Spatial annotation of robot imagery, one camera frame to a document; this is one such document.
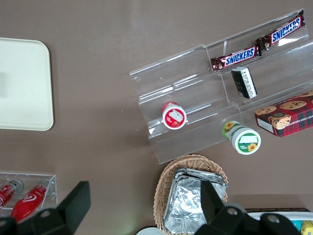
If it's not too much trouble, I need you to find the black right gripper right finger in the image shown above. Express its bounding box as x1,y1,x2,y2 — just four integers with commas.
195,180,248,235

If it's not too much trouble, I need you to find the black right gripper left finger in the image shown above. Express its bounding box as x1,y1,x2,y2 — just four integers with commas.
17,181,91,235

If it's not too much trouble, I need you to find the oval wicker basket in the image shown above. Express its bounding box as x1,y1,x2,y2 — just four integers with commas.
153,153,229,235

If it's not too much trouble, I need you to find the beige plastic tray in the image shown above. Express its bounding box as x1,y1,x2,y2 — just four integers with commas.
0,37,54,131

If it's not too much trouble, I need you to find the stack of foil trays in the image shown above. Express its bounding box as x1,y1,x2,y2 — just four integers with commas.
163,167,228,235

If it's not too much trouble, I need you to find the clear acrylic bottle rack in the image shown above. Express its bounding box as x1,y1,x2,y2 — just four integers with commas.
0,172,58,218

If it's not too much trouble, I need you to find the red cola bottle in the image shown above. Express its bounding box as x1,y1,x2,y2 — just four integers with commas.
0,179,24,210
9,178,52,223

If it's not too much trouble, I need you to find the green sunflower yogurt cup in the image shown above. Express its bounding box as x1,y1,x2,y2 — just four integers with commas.
222,120,262,156

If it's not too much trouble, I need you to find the yellow snack packet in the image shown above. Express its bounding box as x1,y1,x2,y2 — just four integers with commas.
300,220,313,235

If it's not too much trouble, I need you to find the red strawberry yogurt cup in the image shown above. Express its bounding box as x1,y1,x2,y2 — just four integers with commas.
161,101,189,130

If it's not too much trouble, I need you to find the red tartan cookie box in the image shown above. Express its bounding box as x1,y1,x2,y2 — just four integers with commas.
254,90,313,138

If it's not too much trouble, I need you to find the small black chocolate box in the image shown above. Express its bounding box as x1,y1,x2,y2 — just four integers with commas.
231,66,258,99

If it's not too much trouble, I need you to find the clear acrylic stepped display stand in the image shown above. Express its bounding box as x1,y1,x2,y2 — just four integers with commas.
129,8,313,165

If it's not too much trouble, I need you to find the Snickers chocolate bar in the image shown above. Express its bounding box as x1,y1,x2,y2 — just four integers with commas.
210,46,263,73
255,9,307,51

